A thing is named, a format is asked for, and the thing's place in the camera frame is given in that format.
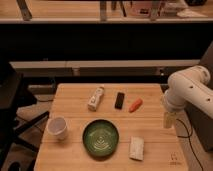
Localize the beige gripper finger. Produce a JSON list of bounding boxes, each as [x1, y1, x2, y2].
[[163, 112, 176, 129]]

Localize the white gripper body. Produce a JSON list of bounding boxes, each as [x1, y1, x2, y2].
[[162, 92, 186, 113]]

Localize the black eraser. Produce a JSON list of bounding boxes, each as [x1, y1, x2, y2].
[[115, 92, 125, 109]]

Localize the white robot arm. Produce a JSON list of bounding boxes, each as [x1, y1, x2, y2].
[[161, 65, 213, 128]]

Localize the green ceramic plate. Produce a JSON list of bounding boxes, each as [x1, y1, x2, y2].
[[82, 119, 119, 158]]

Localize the orange carrot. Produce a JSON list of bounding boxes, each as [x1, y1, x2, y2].
[[129, 98, 143, 113]]

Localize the white sponge block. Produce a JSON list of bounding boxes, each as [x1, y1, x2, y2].
[[129, 137, 144, 161]]

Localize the white plastic bottle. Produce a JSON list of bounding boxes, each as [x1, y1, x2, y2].
[[87, 86, 105, 111]]

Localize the wooden shelf bench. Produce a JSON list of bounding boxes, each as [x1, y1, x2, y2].
[[11, 59, 199, 77]]

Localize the black chair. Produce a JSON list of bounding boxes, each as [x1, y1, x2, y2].
[[0, 61, 49, 171]]

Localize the black cable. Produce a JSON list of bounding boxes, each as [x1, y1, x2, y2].
[[175, 118, 204, 171]]

